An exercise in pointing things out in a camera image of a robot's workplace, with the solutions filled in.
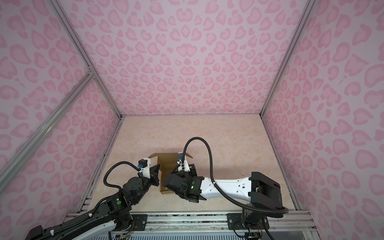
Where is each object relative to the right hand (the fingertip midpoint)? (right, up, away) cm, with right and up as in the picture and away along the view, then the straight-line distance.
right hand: (183, 162), depth 77 cm
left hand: (-12, -1, 0) cm, 12 cm away
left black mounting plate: (-21, -28, -3) cm, 35 cm away
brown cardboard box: (-10, -1, +6) cm, 12 cm away
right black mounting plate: (+26, -27, -4) cm, 38 cm away
